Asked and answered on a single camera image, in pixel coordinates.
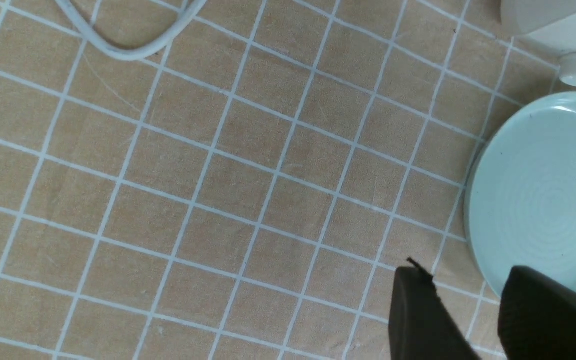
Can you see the white two-slot toaster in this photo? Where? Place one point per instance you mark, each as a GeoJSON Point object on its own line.
{"type": "Point", "coordinates": [548, 25]}

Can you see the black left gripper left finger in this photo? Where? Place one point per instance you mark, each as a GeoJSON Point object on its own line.
{"type": "Point", "coordinates": [420, 326]}

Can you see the beige checkered tablecloth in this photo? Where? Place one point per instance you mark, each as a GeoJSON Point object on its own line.
{"type": "Point", "coordinates": [248, 191]}

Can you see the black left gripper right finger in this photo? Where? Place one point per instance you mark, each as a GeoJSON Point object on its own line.
{"type": "Point", "coordinates": [537, 317]}

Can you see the light blue round plate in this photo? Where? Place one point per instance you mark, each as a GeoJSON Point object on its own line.
{"type": "Point", "coordinates": [520, 201]}

